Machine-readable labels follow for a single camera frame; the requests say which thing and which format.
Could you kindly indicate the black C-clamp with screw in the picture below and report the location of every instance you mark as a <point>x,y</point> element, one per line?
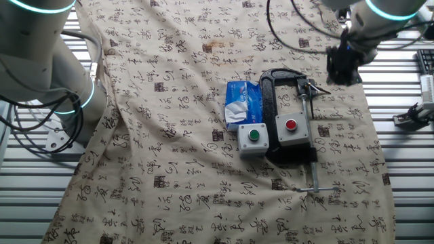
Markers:
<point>269,101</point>

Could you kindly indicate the blue tissue pack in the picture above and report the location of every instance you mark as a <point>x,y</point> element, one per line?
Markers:
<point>247,98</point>

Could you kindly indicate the short black clock hand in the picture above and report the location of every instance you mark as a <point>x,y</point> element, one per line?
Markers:
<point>322,91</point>

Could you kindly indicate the black clock movement box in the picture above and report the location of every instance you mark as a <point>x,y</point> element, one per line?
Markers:
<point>303,91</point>

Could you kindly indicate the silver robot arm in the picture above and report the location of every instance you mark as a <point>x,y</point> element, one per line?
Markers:
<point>34,51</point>

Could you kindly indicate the beige calligraphy cloth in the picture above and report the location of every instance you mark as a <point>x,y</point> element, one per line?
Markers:
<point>169,169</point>

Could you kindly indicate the grey box green button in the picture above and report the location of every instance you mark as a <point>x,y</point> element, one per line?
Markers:
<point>245,149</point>

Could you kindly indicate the grey box red button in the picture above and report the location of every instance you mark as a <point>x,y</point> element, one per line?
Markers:
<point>285,139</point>

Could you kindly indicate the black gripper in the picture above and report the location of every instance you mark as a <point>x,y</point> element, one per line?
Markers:
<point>343,56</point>

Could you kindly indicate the long black clock hand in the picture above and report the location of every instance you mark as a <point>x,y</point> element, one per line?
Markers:
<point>311,108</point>

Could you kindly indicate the black keyboard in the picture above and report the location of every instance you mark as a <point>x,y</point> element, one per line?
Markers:
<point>427,61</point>

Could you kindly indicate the grey and black bracket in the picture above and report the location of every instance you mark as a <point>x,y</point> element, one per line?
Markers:
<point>405,120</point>

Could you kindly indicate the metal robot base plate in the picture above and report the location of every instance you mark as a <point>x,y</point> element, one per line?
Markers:
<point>54,142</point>

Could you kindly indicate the grey ribbed adapter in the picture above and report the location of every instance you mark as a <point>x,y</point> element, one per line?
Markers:
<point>428,88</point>

